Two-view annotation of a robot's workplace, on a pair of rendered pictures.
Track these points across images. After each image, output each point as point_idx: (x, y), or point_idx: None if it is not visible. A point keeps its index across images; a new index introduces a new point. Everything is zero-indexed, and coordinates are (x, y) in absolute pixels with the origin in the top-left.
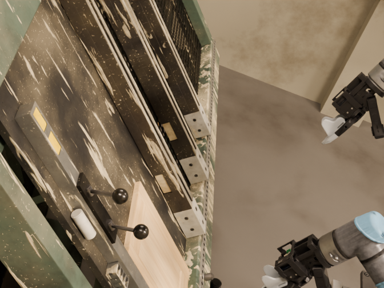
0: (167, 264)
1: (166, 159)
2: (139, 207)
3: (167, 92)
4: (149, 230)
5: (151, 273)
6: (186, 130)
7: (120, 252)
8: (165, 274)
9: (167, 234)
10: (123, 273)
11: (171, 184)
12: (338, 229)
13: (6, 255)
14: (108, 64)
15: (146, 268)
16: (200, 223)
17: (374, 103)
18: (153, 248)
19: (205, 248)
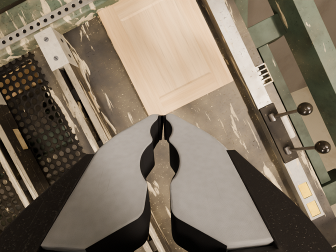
0: (149, 39)
1: (101, 127)
2: (174, 103)
3: (27, 184)
4: (166, 79)
5: (194, 49)
6: (0, 136)
7: (262, 91)
8: (163, 35)
9: (128, 61)
10: (261, 75)
11: (89, 98)
12: None
13: None
14: (156, 227)
15: (201, 57)
16: (57, 41)
17: None
18: (171, 63)
19: (52, 12)
